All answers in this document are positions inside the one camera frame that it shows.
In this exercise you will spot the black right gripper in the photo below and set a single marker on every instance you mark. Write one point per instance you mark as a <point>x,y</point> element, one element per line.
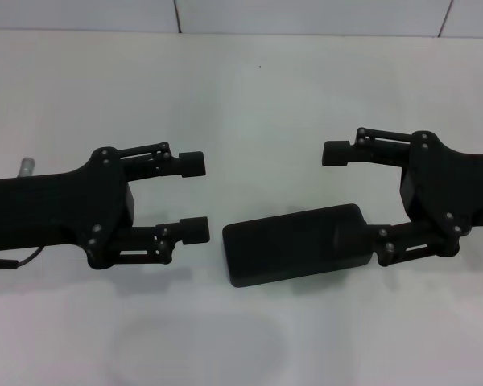
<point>447,189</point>

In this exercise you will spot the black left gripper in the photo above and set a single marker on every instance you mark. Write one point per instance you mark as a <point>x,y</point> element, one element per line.
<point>52,209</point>

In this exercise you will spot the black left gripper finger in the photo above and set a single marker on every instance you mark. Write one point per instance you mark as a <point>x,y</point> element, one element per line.
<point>193,231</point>
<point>191,165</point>

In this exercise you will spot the black glasses case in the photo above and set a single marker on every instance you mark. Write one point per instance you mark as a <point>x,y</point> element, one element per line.
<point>273,245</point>

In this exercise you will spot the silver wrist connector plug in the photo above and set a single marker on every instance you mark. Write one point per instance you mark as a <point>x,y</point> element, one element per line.
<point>27,167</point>

